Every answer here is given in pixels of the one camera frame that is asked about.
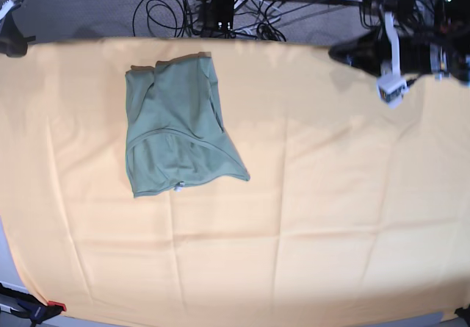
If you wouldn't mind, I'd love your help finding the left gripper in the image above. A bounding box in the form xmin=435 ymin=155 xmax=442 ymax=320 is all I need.
xmin=328 ymin=29 xmax=448 ymax=77

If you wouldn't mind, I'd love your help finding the green T-shirt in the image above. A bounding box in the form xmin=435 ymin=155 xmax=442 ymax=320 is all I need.
xmin=125 ymin=52 xmax=250 ymax=198

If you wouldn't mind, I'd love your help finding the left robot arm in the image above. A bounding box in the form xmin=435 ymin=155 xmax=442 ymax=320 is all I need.
xmin=328 ymin=0 xmax=469 ymax=86

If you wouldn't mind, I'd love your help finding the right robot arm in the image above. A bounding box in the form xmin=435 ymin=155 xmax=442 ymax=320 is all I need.
xmin=1 ymin=0 xmax=36 ymax=58

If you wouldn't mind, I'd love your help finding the black power adapter brick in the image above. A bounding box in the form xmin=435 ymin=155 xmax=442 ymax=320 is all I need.
xmin=362 ymin=0 xmax=414 ymax=15

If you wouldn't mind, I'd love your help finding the yellow table cloth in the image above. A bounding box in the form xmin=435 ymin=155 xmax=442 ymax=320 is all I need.
xmin=1 ymin=38 xmax=469 ymax=326

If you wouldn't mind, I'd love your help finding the black corner clamp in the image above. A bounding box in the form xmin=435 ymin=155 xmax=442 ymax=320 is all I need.
xmin=455 ymin=306 xmax=470 ymax=326

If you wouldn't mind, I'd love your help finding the blue orange clamp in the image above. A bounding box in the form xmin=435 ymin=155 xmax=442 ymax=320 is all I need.
xmin=1 ymin=284 xmax=67 ymax=326

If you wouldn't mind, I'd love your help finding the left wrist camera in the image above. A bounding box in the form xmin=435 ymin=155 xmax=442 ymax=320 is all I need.
xmin=377 ymin=75 xmax=409 ymax=109

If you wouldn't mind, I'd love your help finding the black camera stand post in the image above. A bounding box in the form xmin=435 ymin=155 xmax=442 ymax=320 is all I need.
xmin=206 ymin=0 xmax=235 ymax=33

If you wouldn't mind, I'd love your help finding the black coiled floor cable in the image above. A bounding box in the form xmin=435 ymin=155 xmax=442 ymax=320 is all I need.
xmin=132 ymin=0 xmax=184 ymax=40

